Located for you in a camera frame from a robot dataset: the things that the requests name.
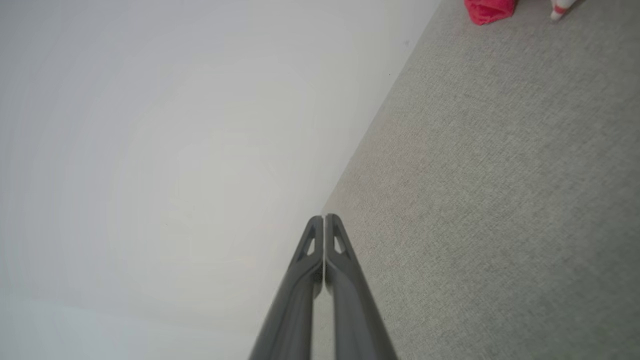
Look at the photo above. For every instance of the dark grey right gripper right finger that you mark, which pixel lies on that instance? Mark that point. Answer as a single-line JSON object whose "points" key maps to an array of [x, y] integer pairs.
{"points": [[350, 300]]}

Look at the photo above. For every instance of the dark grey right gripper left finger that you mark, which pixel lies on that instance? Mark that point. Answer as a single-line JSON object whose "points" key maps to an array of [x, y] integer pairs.
{"points": [[295, 300]]}

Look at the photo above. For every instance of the red and white basketball jersey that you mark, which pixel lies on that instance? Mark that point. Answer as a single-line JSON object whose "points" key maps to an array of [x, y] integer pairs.
{"points": [[490, 10]]}

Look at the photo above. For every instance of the grey fabric sofa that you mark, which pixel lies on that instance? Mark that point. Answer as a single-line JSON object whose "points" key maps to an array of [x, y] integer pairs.
{"points": [[500, 200]]}

